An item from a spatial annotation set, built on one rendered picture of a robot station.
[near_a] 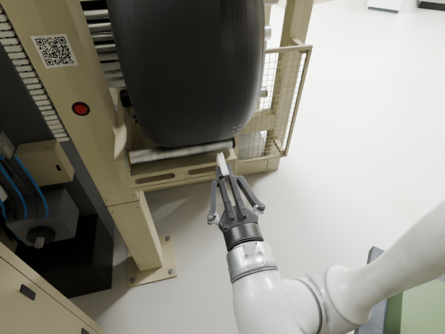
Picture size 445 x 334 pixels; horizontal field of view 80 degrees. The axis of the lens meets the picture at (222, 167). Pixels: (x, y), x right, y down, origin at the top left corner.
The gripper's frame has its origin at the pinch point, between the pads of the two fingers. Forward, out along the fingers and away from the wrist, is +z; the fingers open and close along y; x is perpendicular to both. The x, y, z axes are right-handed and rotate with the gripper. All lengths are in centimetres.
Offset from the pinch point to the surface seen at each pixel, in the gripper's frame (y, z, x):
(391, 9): -405, 388, 151
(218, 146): -3.7, 18.7, 14.1
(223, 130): -2.6, 10.1, -1.6
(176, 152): 10.0, 18.8, 14.0
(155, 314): 33, -10, 102
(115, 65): 28, 67, 12
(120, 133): 26.5, 27.9, 11.5
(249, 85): -7.9, 9.4, -15.2
